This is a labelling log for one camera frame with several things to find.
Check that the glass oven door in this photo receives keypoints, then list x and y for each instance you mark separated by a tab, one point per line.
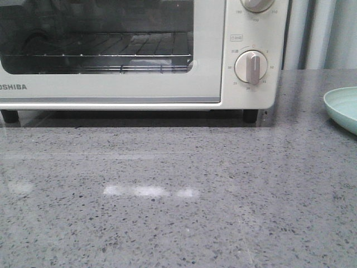
21	20

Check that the black right oven foot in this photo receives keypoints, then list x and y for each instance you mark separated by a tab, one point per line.
250	115

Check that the black oven foot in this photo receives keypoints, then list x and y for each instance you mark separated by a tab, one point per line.
10	116
250	115

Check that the white Toshiba toaster oven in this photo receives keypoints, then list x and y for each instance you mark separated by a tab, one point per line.
243	31

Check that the black left oven foot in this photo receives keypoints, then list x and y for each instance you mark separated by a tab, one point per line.
10	116

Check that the beige timer knob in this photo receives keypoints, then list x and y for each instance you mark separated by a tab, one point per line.
251	66

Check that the beige temperature knob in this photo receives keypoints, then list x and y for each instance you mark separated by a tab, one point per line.
256	6

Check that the light green plate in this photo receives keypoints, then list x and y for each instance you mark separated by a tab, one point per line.
340	105

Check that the grey curtain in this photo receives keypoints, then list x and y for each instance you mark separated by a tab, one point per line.
320	35

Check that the metal wire oven rack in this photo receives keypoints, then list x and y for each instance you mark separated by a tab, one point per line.
102	53

